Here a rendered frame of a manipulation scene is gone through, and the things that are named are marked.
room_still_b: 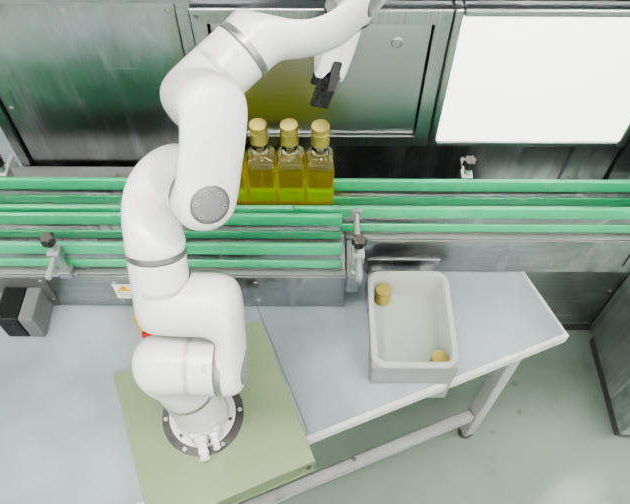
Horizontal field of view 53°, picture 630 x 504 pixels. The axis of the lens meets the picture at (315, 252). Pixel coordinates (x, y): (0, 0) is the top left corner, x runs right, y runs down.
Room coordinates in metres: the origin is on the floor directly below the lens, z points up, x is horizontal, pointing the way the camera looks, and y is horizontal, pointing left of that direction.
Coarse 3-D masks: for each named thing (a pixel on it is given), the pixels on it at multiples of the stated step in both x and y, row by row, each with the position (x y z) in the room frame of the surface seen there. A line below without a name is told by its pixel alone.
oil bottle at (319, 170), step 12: (312, 156) 0.84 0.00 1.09; (324, 156) 0.83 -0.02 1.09; (312, 168) 0.82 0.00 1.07; (324, 168) 0.82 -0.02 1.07; (312, 180) 0.82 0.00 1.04; (324, 180) 0.82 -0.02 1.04; (312, 192) 0.82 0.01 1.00; (324, 192) 0.82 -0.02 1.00; (312, 204) 0.82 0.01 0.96; (324, 204) 0.82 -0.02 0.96
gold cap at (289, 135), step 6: (282, 120) 0.86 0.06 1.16; (288, 120) 0.86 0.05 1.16; (294, 120) 0.86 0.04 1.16; (282, 126) 0.84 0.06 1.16; (288, 126) 0.84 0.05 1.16; (294, 126) 0.84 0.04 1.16; (282, 132) 0.84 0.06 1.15; (288, 132) 0.83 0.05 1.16; (294, 132) 0.84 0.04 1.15; (282, 138) 0.84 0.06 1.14; (288, 138) 0.83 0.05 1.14; (294, 138) 0.83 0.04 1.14; (282, 144) 0.84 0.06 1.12; (288, 144) 0.83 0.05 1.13; (294, 144) 0.83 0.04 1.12
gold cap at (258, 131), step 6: (252, 120) 0.86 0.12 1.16; (258, 120) 0.86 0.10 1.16; (264, 120) 0.86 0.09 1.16; (252, 126) 0.84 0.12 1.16; (258, 126) 0.84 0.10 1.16; (264, 126) 0.84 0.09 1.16; (252, 132) 0.84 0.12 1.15; (258, 132) 0.83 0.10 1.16; (264, 132) 0.84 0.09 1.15; (252, 138) 0.84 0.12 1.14; (258, 138) 0.83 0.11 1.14; (264, 138) 0.84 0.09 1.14; (252, 144) 0.84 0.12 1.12; (258, 144) 0.83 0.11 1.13; (264, 144) 0.84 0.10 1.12
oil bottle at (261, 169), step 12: (252, 156) 0.84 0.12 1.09; (264, 156) 0.84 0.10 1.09; (252, 168) 0.82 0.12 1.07; (264, 168) 0.82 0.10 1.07; (252, 180) 0.82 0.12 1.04; (264, 180) 0.82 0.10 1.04; (276, 180) 0.84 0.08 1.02; (252, 192) 0.82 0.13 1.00; (264, 192) 0.82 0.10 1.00; (276, 192) 0.83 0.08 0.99; (252, 204) 0.82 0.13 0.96; (264, 204) 0.82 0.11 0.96; (276, 204) 0.82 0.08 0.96
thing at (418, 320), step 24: (408, 288) 0.72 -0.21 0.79; (432, 288) 0.72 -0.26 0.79; (384, 312) 0.67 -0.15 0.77; (408, 312) 0.67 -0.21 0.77; (432, 312) 0.67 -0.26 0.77; (384, 336) 0.61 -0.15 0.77; (408, 336) 0.61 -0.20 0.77; (432, 336) 0.61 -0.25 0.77; (384, 360) 0.56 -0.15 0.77; (408, 360) 0.56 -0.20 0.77; (456, 360) 0.52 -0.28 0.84
